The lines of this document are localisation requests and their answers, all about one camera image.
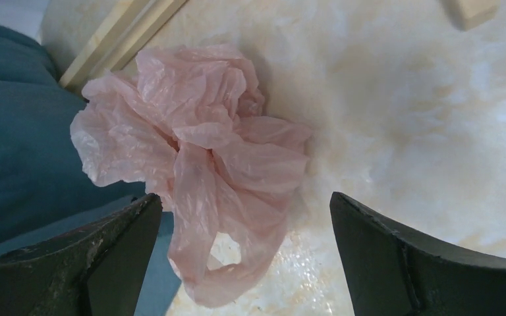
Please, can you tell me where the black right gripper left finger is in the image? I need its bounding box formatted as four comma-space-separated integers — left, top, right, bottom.
0, 194, 162, 315

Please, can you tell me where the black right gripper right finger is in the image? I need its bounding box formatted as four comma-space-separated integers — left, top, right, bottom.
329, 192, 506, 315

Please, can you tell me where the pink plastic trash bag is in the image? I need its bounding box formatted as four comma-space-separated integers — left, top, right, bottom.
70, 44, 312, 308

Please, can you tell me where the dark teal shirt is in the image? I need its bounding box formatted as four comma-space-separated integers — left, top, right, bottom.
0, 19, 183, 316

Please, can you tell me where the wooden clothes rack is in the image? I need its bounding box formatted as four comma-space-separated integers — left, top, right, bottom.
63, 1, 506, 99

